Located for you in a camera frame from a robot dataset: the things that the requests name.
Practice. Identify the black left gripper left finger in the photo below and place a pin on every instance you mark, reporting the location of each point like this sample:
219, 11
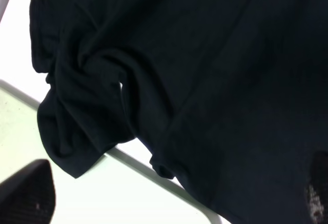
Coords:
28, 196

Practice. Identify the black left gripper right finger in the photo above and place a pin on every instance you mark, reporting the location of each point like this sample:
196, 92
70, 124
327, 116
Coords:
315, 188

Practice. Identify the black short sleeve shirt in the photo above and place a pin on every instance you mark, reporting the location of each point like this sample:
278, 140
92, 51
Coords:
229, 96

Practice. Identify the light green plastic tray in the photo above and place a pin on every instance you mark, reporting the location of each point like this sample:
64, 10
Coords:
118, 189

